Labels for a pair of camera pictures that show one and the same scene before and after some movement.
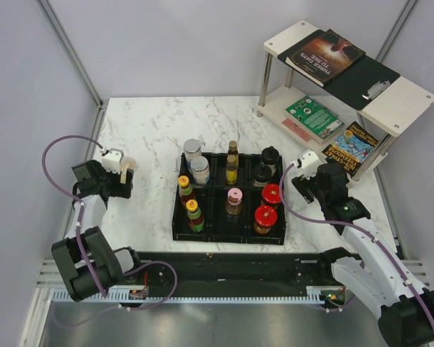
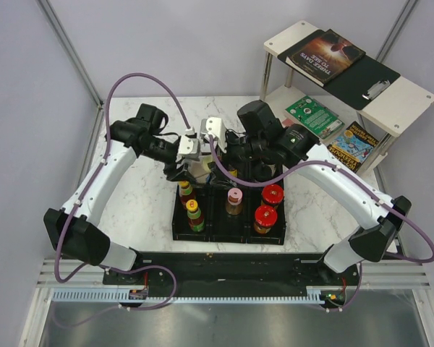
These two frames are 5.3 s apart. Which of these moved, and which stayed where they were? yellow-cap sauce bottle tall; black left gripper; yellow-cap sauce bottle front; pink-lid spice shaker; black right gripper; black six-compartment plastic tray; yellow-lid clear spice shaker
Moved: black right gripper; black left gripper; yellow-lid clear spice shaker
Stayed: yellow-cap sauce bottle front; pink-lid spice shaker; black six-compartment plastic tray; yellow-cap sauce bottle tall
